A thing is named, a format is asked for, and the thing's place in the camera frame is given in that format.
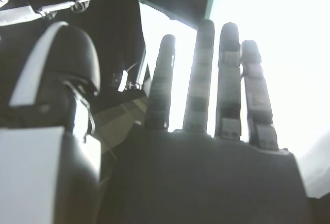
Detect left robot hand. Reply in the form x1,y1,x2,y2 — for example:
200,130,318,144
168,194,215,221
0,19,314,224

